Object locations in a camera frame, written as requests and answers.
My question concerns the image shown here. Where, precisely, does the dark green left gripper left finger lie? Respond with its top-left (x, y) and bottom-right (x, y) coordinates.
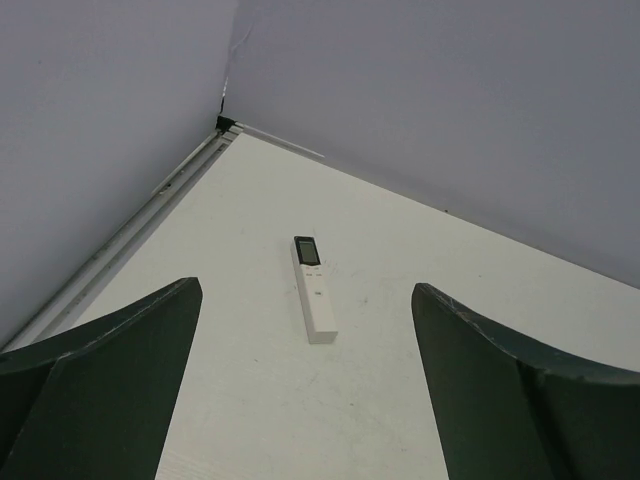
top-left (1, 277), bottom-right (202, 479)

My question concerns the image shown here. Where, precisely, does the long white remote control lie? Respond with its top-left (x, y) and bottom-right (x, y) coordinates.
top-left (291, 236), bottom-right (338, 344)

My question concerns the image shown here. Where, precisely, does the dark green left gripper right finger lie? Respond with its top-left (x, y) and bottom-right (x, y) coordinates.
top-left (411, 283), bottom-right (639, 479)

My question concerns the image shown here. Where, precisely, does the aluminium table edge rail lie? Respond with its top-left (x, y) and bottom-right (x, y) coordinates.
top-left (1, 122), bottom-right (243, 352)

